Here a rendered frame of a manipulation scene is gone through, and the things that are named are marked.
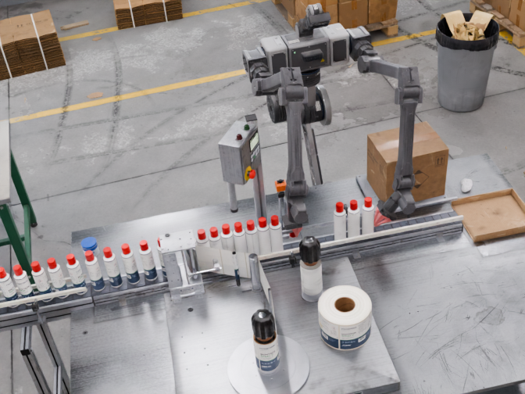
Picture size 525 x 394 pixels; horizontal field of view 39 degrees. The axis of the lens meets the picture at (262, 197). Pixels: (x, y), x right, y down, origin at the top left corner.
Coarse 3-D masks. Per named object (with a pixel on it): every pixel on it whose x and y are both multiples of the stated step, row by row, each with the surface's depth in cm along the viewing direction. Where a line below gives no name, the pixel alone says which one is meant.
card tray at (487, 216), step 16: (496, 192) 344; (512, 192) 344; (464, 208) 341; (480, 208) 340; (496, 208) 339; (512, 208) 338; (464, 224) 333; (480, 224) 332; (496, 224) 331; (512, 224) 330; (480, 240) 324
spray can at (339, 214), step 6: (336, 204) 312; (342, 204) 312; (336, 210) 313; (342, 210) 313; (336, 216) 314; (342, 216) 313; (336, 222) 316; (342, 222) 315; (336, 228) 318; (342, 228) 318; (336, 234) 320; (342, 234) 320
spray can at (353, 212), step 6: (354, 204) 311; (348, 210) 315; (354, 210) 314; (348, 216) 316; (354, 216) 314; (348, 222) 318; (354, 222) 316; (348, 228) 321; (354, 228) 319; (348, 234) 323; (354, 234) 321
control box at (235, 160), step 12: (228, 132) 291; (240, 132) 290; (252, 132) 291; (228, 144) 285; (240, 144) 284; (228, 156) 288; (240, 156) 285; (228, 168) 292; (240, 168) 289; (252, 168) 298; (228, 180) 296; (240, 180) 293
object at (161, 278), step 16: (384, 224) 330; (400, 224) 329; (448, 224) 327; (320, 240) 326; (368, 240) 323; (144, 272) 319; (160, 272) 318; (208, 272) 316; (112, 288) 313; (128, 288) 312
